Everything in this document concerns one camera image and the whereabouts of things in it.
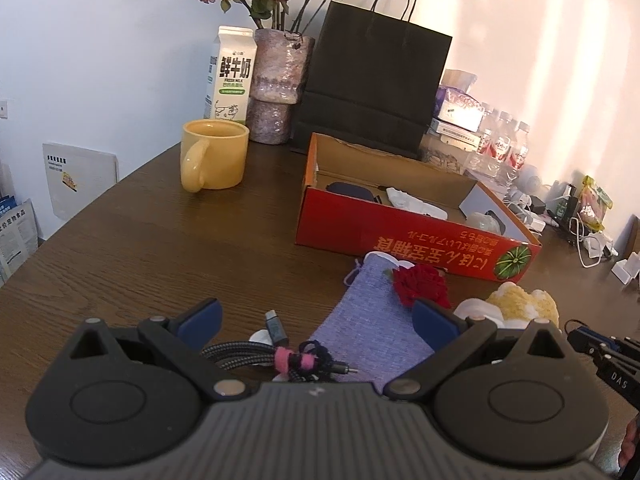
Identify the colourful snack packet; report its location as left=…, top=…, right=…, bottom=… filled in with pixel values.
left=580, top=175, right=613, bottom=233

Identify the white printed card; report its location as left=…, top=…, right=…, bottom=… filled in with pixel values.
left=42, top=142, right=120, bottom=221

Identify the small green bottle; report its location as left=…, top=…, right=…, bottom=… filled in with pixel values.
left=555, top=182, right=578, bottom=218

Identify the flat white red box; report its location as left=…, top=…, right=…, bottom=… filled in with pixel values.
left=427, top=120, right=481, bottom=148

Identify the purple tissue pack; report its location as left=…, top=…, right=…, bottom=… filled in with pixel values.
left=432, top=69, right=486, bottom=131

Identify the purple knit pouch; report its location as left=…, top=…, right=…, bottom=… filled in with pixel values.
left=307, top=252, right=453, bottom=393

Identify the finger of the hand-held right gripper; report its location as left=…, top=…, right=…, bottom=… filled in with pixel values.
left=565, top=320, right=640, bottom=361

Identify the stack of printed leaflets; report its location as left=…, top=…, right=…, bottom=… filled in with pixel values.
left=0, top=199, right=40, bottom=283

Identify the black paper bag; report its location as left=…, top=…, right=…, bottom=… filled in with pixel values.
left=289, top=0, right=453, bottom=161

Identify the person's right hand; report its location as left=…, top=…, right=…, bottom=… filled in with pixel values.
left=620, top=415, right=640, bottom=471

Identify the purple textured vase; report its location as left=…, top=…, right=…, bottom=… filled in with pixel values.
left=247, top=28, right=316, bottom=145

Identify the white green milk carton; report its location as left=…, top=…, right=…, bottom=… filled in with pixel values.
left=202, top=26, right=258, bottom=126

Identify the braided cable with pink strap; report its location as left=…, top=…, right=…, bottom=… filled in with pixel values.
left=200, top=310, right=360, bottom=386

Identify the orange cardboard box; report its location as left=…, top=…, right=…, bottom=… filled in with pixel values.
left=295, top=132, right=543, bottom=286

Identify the red fabric rose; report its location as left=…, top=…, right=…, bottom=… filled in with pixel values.
left=382, top=265, right=452, bottom=309

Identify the clear plastic item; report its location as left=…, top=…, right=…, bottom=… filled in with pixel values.
left=465, top=210, right=507, bottom=235

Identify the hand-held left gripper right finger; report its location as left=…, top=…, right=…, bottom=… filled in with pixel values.
left=382, top=297, right=576, bottom=403

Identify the dark blue case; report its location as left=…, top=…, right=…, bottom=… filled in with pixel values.
left=325, top=181, right=378, bottom=200

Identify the small white box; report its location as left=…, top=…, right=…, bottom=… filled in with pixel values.
left=611, top=252, right=640, bottom=286

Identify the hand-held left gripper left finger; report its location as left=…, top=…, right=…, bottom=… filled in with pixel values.
left=60, top=298, right=251, bottom=402

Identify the clear jar of seeds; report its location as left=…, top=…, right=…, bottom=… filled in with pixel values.
left=420, top=140, right=476, bottom=176

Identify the white cable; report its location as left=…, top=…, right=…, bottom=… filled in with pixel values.
left=575, top=205, right=618, bottom=268

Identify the yellow white plush toy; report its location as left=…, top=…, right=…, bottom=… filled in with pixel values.
left=454, top=282, right=561, bottom=331

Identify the yellow mug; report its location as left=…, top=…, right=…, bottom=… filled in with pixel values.
left=180, top=119, right=250, bottom=193

